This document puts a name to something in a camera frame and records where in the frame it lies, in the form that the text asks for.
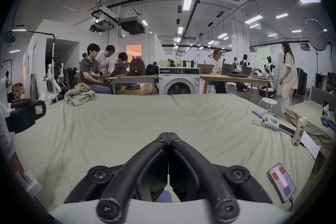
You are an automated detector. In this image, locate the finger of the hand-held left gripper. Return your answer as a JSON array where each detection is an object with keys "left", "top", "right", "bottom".
[{"left": 5, "top": 100, "right": 47, "bottom": 134}]

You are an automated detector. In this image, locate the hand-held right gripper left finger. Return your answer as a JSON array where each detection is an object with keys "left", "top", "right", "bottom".
[{"left": 64, "top": 132, "right": 169, "bottom": 223}]

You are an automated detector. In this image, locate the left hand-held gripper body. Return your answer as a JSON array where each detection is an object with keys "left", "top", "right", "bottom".
[{"left": 0, "top": 102, "right": 17, "bottom": 156}]

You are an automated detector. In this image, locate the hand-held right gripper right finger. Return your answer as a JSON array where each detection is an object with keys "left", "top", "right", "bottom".
[{"left": 168, "top": 132, "right": 273, "bottom": 224}]

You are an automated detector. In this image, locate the person's left hand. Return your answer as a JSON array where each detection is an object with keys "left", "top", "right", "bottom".
[{"left": 9, "top": 151, "right": 28, "bottom": 179}]

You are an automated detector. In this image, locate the white robot on stand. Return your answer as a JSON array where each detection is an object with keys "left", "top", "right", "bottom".
[{"left": 44, "top": 34, "right": 67, "bottom": 103}]

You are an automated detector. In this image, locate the bed with pale green sheet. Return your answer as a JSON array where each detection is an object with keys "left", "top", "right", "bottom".
[
  {"left": 285, "top": 86, "right": 336, "bottom": 158},
  {"left": 12, "top": 93, "right": 322, "bottom": 214}
]

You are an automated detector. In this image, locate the crumpled grey-green garment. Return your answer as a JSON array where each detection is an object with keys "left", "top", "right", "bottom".
[{"left": 64, "top": 83, "right": 96, "bottom": 107}]

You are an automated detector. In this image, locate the white hand controller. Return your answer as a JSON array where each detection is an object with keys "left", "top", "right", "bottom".
[{"left": 253, "top": 116, "right": 279, "bottom": 131}]

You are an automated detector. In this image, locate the pale blue packet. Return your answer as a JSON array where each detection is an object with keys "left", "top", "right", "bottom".
[{"left": 252, "top": 110, "right": 277, "bottom": 124}]

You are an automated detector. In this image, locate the phone with red-blue screen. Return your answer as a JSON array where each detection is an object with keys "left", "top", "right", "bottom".
[{"left": 266, "top": 163, "right": 297, "bottom": 204}]

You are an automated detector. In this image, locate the white washing machine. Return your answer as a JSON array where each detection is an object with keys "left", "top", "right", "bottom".
[{"left": 159, "top": 67, "right": 201, "bottom": 95}]

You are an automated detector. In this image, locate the wooden table with laptops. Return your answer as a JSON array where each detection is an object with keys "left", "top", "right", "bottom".
[
  {"left": 197, "top": 63, "right": 271, "bottom": 101},
  {"left": 100, "top": 58, "right": 159, "bottom": 95}
]

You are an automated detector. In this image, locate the white round stool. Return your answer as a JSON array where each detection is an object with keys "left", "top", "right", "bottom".
[{"left": 259, "top": 98, "right": 279, "bottom": 114}]

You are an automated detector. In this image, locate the black phone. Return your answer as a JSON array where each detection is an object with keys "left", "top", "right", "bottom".
[{"left": 278, "top": 124, "right": 296, "bottom": 137}]

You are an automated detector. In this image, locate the white drink carton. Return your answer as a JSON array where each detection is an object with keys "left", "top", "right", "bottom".
[{"left": 291, "top": 116, "right": 308, "bottom": 146}]

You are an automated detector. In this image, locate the white and black humanoid robot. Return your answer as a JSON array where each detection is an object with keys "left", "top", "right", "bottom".
[{"left": 258, "top": 56, "right": 277, "bottom": 97}]

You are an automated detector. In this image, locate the studio lamp with round reflector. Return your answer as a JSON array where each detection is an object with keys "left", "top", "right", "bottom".
[{"left": 304, "top": 19, "right": 328, "bottom": 87}]

